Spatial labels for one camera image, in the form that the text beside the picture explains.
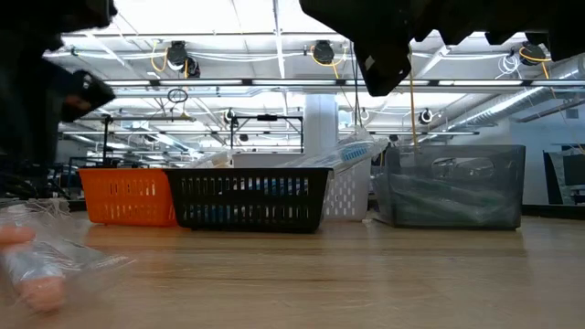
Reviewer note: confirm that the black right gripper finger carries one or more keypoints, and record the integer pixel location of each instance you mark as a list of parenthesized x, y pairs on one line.
[(379, 45)]

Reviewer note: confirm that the long ceiling light bar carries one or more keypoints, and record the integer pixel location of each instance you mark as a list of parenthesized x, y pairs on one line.
[(183, 82)]

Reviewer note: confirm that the silver ventilation duct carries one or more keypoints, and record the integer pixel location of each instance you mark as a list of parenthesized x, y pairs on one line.
[(503, 102)]

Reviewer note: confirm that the grey translucent plastic bin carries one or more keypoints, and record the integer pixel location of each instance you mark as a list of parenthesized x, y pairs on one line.
[(512, 155)]

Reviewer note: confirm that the orange plastic basket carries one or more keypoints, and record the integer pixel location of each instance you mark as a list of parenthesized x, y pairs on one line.
[(128, 174)]

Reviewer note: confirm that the white plastic basket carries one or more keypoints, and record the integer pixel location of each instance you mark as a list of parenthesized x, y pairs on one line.
[(365, 183)]

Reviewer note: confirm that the black metal frame stand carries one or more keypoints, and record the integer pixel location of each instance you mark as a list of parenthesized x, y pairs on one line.
[(267, 118)]

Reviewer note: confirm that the white square pillar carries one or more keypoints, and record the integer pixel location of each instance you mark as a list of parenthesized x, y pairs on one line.
[(321, 123)]

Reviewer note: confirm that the black plastic basket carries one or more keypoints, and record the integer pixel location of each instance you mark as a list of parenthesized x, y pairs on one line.
[(247, 173)]

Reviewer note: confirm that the orange white toothbrush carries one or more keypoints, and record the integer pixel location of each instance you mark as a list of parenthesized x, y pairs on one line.
[(32, 274), (215, 161)]

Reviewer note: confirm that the purple white toothbrush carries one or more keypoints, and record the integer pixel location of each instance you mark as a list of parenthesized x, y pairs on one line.
[(356, 152)]

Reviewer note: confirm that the dark monitor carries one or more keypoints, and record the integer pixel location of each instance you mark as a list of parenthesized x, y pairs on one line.
[(575, 171)]

